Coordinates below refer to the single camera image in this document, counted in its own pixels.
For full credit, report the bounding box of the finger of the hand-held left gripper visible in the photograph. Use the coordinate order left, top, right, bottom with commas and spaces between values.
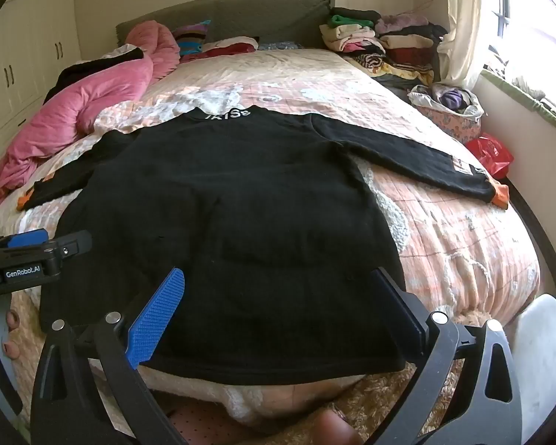
49, 230, 94, 263
4, 228, 50, 250

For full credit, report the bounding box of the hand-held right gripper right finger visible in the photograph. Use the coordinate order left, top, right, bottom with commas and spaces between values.
372, 267, 520, 445

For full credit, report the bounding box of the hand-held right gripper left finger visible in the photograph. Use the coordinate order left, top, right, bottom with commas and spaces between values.
30, 266, 187, 445

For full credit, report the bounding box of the black sweater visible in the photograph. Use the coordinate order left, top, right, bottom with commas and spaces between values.
17, 108, 511, 388

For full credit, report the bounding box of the pile of folded clothes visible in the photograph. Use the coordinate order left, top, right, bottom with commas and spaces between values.
319, 7, 449, 90

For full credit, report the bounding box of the person's left hand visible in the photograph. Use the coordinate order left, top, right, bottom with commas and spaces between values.
2, 308, 22, 362

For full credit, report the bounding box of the peach floral bedspread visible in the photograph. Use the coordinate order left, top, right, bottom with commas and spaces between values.
0, 49, 543, 334

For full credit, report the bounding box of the plush fuzzy robe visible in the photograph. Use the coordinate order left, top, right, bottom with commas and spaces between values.
139, 315, 492, 445

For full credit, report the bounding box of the pink comforter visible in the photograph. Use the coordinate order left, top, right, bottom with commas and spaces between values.
0, 21, 181, 214

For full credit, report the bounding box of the person's leg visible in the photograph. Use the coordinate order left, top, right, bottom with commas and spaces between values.
241, 377, 368, 445

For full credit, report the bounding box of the black cloth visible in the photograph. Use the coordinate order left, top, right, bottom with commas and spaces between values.
42, 46, 145, 103

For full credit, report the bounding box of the red plastic bag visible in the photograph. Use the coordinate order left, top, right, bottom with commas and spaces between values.
466, 132, 515, 180

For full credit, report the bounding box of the floral fabric basket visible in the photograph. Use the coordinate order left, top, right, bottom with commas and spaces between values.
408, 81, 485, 145

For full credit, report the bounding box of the cream wardrobe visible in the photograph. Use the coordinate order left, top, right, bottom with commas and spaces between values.
0, 0, 83, 136

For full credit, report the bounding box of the purple cloth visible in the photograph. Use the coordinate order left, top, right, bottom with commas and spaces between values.
438, 90, 467, 113

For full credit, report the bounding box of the striped pillow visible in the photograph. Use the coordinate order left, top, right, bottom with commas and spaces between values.
173, 20, 212, 57

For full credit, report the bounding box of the green windowsill mat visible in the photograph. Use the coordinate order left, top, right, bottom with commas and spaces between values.
481, 69, 556, 145

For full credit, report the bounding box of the red and white cloth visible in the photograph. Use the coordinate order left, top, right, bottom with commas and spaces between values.
200, 36, 261, 57

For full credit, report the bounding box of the grey-green headboard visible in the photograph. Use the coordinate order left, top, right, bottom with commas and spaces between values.
116, 0, 337, 50

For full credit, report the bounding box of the cream curtain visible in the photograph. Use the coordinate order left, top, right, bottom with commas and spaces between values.
437, 0, 486, 92

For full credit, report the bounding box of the window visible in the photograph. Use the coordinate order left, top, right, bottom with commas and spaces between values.
484, 0, 556, 107

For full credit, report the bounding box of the dark bed frame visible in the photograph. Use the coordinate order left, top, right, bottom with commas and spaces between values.
504, 180, 556, 267

